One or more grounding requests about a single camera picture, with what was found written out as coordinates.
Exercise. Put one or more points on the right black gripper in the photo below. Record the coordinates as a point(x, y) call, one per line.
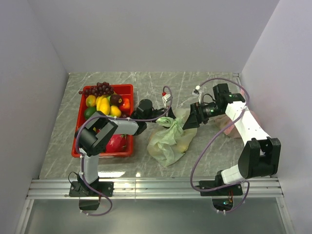
point(194, 119)

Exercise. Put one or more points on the green avocado print plastic bag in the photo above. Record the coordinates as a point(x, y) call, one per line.
point(169, 142)

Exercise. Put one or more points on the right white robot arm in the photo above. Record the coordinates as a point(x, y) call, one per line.
point(261, 153)

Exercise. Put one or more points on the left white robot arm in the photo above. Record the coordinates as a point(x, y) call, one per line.
point(94, 135)

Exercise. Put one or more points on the pink plastic bag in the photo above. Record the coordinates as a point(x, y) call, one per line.
point(240, 118)

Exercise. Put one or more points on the red orange fake fruit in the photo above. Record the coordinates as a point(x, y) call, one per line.
point(125, 105)

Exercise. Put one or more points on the pink fake dragon fruit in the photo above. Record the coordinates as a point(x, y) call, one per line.
point(116, 144)

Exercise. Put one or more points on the dark green fake avocado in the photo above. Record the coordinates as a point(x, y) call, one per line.
point(89, 112)

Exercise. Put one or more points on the red plastic crate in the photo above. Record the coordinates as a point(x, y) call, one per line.
point(126, 91)

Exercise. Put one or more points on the purple grape bunch top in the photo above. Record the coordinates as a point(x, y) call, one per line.
point(98, 90)

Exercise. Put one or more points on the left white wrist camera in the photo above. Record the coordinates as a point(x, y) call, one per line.
point(166, 98)

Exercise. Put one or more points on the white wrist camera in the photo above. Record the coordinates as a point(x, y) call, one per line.
point(166, 98)
point(198, 93)

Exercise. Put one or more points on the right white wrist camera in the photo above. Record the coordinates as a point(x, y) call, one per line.
point(198, 93)

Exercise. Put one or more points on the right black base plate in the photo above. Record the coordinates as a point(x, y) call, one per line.
point(223, 199)

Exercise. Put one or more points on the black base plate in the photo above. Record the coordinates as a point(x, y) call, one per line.
point(89, 200)
point(223, 199)

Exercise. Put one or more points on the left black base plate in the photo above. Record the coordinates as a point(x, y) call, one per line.
point(89, 200)

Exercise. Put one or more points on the aluminium rail frame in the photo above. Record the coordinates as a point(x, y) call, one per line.
point(147, 198)

